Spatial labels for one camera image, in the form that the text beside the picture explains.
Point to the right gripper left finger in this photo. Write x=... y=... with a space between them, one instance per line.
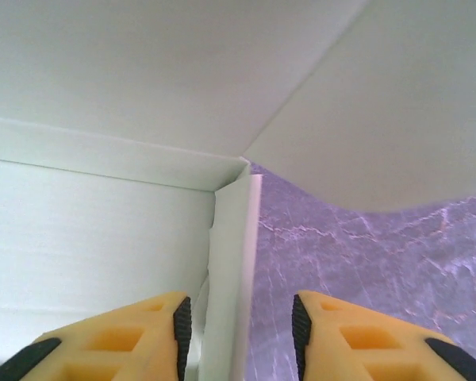
x=115 y=341

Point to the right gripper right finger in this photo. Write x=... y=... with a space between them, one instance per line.
x=365 y=345

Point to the pale green paper box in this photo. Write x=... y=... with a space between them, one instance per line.
x=103 y=79

